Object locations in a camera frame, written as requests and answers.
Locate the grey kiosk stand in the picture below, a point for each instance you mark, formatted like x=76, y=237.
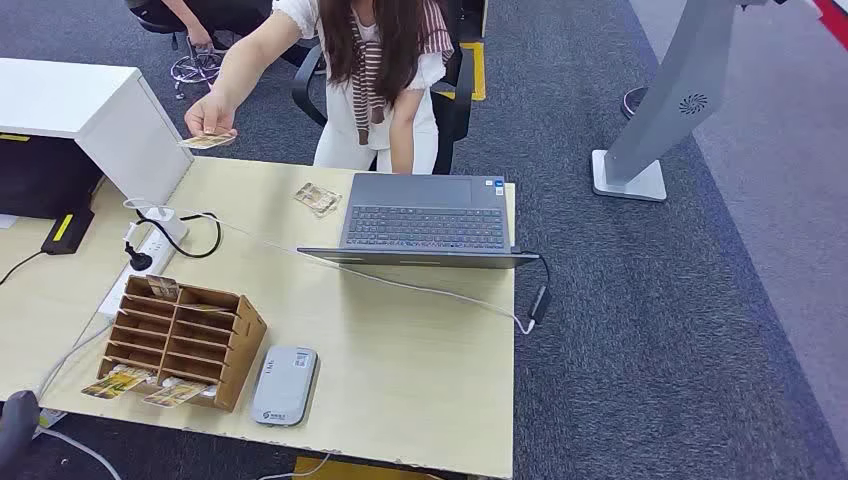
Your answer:
x=669, y=86

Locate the thin patterned card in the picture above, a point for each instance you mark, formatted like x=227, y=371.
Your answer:
x=202, y=308

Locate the yellow room key card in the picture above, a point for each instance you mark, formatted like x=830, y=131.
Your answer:
x=112, y=384

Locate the person's right forearm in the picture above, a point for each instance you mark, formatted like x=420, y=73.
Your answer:
x=242, y=69

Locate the chrome stool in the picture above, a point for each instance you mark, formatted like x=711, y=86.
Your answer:
x=195, y=66

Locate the black round base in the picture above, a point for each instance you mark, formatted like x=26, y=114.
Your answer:
x=630, y=102

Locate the person's right hand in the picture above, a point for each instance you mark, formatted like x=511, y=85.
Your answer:
x=208, y=116

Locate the black box yellow label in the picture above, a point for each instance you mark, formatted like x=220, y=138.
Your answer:
x=79, y=225

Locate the grey card reader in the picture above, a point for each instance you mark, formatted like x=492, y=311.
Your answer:
x=285, y=385

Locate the white power strip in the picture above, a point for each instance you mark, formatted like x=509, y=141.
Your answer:
x=149, y=255

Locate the dark cabinet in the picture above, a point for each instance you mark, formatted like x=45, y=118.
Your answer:
x=470, y=16

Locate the person's left forearm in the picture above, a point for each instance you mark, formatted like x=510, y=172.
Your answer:
x=402, y=139

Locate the patterned ID card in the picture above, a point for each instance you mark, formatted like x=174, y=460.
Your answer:
x=208, y=141

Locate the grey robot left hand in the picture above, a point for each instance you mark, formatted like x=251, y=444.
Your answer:
x=16, y=424

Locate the white cabinet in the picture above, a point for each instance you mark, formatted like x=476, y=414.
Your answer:
x=66, y=93

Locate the brown slotted card organizer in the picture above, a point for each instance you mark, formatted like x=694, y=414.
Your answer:
x=228, y=358

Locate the grey laptop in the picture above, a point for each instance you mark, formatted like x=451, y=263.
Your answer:
x=424, y=225

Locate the white paper sheet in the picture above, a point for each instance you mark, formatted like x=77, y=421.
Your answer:
x=6, y=221

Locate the colourful booklet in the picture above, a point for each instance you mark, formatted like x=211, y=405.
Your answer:
x=52, y=418

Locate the white charger plug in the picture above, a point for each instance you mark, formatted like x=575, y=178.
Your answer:
x=169, y=225

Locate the black plug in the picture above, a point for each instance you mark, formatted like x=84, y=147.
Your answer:
x=139, y=260

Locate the red strip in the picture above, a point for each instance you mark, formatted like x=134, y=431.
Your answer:
x=836, y=20

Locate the brown patterned card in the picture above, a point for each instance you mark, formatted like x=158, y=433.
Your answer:
x=162, y=287

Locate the person in background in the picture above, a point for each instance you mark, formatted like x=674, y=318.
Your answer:
x=218, y=16

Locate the black device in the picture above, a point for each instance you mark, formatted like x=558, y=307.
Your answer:
x=40, y=175

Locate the black office chair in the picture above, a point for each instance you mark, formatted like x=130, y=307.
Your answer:
x=457, y=112

